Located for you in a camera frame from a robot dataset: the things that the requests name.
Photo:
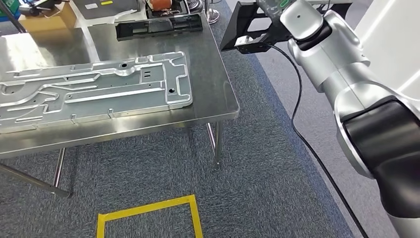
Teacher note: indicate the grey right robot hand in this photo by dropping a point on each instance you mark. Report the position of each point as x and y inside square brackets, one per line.
[272, 6]

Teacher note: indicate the black plastic frame part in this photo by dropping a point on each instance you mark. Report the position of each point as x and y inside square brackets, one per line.
[236, 29]

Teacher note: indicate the stainless steel workbench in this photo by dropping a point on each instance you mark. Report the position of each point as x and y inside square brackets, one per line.
[210, 98]

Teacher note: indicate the chrome stand base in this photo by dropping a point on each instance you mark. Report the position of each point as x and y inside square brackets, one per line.
[212, 16]

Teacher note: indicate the black plastic tray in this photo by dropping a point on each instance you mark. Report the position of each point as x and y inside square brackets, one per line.
[183, 10]

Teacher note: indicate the orange striped pouch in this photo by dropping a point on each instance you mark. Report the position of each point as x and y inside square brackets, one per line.
[160, 4]

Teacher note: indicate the white cabinet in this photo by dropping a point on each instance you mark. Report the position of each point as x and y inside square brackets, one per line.
[393, 42]

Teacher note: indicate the grey flat panel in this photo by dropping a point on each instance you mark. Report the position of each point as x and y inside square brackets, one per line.
[111, 8]

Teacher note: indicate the large machined aluminium plate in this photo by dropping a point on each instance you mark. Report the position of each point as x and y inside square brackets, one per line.
[98, 105]

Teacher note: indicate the brown cardboard box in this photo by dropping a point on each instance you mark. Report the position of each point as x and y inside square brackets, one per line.
[49, 23]

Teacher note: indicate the black handheld device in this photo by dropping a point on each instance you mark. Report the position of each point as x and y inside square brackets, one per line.
[39, 8]

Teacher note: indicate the black slanted pole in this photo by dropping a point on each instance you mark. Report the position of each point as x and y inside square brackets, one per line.
[13, 18]

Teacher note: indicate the green plastic crate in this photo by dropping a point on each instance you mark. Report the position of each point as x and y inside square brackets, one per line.
[8, 6]

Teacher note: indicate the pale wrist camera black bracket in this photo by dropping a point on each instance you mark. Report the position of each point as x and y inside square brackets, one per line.
[256, 48]

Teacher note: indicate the black plastic rail part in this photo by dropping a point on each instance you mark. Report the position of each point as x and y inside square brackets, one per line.
[157, 26]

